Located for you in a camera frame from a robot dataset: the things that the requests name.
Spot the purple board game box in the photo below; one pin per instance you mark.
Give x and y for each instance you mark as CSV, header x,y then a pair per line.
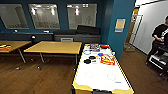
x,y
94,47

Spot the dark grey sofa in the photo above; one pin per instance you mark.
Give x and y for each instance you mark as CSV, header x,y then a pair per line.
x,y
90,38

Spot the blue puck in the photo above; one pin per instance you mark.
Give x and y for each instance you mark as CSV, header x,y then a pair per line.
x,y
100,54

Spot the white paper sign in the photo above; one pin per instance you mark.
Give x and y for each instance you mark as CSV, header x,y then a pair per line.
x,y
66,40

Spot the small red flat box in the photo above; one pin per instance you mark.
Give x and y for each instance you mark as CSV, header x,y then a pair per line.
x,y
105,46

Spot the red game box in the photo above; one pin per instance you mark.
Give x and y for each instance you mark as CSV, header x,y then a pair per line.
x,y
107,60

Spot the interior glass window pane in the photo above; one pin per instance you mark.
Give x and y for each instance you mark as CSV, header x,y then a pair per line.
x,y
81,16
13,16
44,16

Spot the yellow wooden table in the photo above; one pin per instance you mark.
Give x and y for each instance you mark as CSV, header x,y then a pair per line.
x,y
53,46
15,44

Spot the white air hockey table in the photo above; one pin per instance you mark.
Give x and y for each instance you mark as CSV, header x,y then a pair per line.
x,y
100,76

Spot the cardboard box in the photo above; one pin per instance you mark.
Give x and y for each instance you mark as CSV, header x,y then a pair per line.
x,y
130,47

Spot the black round speaker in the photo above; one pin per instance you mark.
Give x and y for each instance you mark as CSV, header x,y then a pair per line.
x,y
33,38

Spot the white glass door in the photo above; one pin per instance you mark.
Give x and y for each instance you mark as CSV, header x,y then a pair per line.
x,y
136,31

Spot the dark low shelf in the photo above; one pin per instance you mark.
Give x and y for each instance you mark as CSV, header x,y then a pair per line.
x,y
16,36

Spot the black wheeled cart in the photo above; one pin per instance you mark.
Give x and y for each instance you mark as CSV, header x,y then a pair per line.
x,y
160,60

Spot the person in black shirt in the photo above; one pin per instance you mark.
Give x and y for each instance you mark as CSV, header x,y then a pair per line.
x,y
160,33

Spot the orange flat item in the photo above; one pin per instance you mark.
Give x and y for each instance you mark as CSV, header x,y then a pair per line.
x,y
4,48

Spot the yellow wall poster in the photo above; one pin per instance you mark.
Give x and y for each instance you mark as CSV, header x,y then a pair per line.
x,y
120,25

